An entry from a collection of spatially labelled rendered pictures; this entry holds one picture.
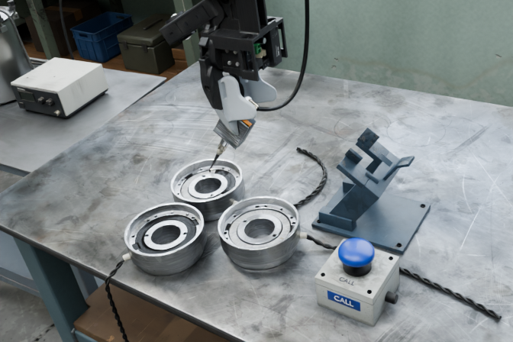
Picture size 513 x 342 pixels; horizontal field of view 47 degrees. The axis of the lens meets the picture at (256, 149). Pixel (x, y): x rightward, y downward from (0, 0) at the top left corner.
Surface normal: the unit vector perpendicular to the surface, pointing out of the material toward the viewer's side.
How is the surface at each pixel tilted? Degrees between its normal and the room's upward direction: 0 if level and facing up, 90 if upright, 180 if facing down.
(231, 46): 90
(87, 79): 90
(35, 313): 0
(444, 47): 90
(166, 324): 0
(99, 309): 0
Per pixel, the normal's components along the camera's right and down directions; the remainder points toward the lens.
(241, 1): -0.54, 0.52
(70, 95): 0.86, 0.18
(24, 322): -0.14, -0.83
